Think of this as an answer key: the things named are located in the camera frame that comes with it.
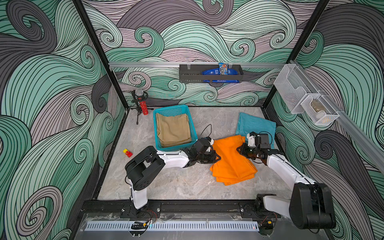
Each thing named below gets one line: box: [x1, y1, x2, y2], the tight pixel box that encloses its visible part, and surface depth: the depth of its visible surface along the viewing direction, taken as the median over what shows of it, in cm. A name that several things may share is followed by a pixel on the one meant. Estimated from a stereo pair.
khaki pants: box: [156, 113, 192, 148], surface depth 102 cm
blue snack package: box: [201, 62, 240, 83], surface depth 94 cm
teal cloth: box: [235, 112, 277, 149], surface depth 106 cm
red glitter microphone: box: [135, 88, 149, 116], surface depth 95 cm
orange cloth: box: [209, 135, 258, 186], surface depth 83 cm
